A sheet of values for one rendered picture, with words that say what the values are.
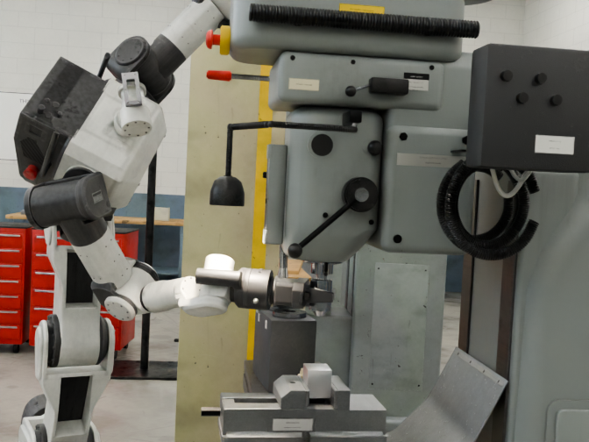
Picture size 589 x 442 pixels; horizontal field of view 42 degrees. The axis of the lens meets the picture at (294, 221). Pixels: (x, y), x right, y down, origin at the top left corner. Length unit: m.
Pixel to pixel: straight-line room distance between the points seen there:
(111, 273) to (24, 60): 9.25
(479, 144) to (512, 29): 10.35
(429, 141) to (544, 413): 0.59
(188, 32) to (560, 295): 1.07
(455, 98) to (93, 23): 9.49
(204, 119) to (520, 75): 2.15
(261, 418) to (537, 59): 0.88
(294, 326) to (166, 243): 8.74
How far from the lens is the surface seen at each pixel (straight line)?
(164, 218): 9.96
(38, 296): 6.36
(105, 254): 1.78
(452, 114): 1.61
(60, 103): 1.84
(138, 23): 10.86
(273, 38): 1.53
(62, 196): 1.71
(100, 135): 1.81
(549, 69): 1.41
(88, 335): 2.14
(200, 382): 3.47
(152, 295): 1.80
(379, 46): 1.57
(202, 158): 3.35
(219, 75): 1.74
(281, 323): 1.97
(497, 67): 1.37
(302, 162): 1.56
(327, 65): 1.55
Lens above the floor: 1.48
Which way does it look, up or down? 3 degrees down
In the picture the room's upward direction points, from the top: 3 degrees clockwise
